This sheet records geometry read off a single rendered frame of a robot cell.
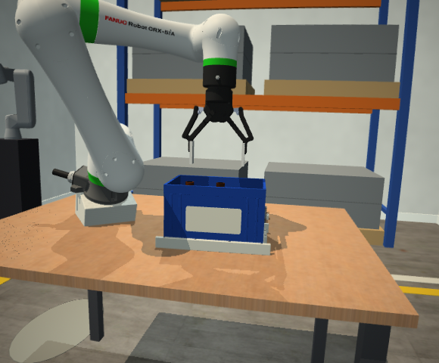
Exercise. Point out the blue plastic crate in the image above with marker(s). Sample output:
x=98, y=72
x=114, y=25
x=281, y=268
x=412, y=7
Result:
x=204, y=211

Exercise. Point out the white flat bar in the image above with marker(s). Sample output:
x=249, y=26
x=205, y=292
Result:
x=222, y=246

